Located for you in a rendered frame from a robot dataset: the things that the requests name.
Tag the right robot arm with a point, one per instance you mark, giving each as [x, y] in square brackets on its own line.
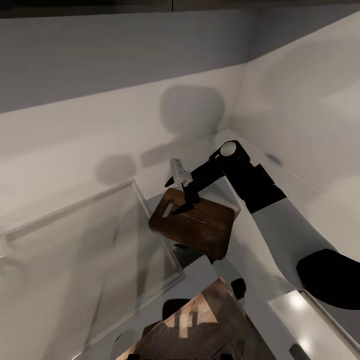
[304, 257]

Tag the drop in sink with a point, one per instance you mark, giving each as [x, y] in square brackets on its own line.
[71, 277]

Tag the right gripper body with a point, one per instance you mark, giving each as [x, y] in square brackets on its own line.
[200, 182]

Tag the cutting board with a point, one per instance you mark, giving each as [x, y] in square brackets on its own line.
[207, 227]

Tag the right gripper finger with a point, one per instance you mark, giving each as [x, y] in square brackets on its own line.
[170, 182]
[188, 206]

